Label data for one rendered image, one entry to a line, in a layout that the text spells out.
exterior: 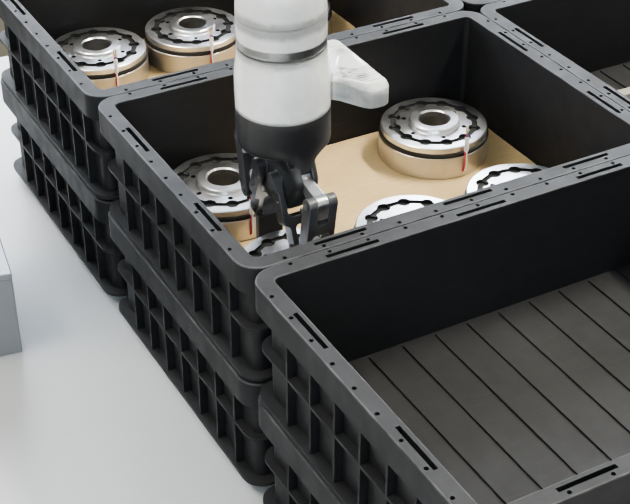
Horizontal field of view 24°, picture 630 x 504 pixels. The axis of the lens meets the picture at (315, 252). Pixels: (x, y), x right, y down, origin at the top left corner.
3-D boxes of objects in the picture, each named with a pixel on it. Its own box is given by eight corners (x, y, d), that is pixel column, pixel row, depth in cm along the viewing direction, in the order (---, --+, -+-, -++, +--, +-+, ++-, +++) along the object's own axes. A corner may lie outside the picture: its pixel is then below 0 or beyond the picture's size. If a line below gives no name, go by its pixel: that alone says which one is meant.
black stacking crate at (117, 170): (250, 399, 112) (246, 278, 106) (104, 216, 134) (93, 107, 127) (652, 258, 128) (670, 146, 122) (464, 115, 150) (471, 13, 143)
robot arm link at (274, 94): (395, 105, 113) (397, 32, 109) (265, 140, 109) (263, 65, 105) (338, 58, 120) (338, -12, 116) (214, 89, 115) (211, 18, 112)
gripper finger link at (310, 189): (285, 166, 113) (281, 185, 115) (312, 208, 111) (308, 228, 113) (312, 158, 114) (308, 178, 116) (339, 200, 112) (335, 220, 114)
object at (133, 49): (68, 83, 146) (67, 78, 145) (34, 44, 153) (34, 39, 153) (161, 62, 149) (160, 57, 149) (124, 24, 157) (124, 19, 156)
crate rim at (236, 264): (245, 300, 107) (244, 273, 105) (93, 124, 128) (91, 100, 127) (669, 165, 123) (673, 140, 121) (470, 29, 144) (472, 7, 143)
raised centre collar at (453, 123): (426, 141, 135) (426, 135, 135) (397, 118, 139) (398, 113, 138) (469, 128, 137) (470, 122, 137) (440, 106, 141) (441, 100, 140)
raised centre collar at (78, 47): (82, 63, 148) (82, 58, 148) (66, 44, 152) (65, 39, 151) (128, 53, 150) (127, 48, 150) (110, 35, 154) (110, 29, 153)
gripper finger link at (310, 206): (302, 197, 112) (292, 245, 116) (313, 213, 111) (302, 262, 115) (333, 188, 113) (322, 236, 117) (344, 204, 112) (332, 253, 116)
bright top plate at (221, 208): (197, 229, 124) (196, 223, 123) (148, 175, 131) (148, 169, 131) (301, 198, 128) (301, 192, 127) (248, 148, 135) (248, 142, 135)
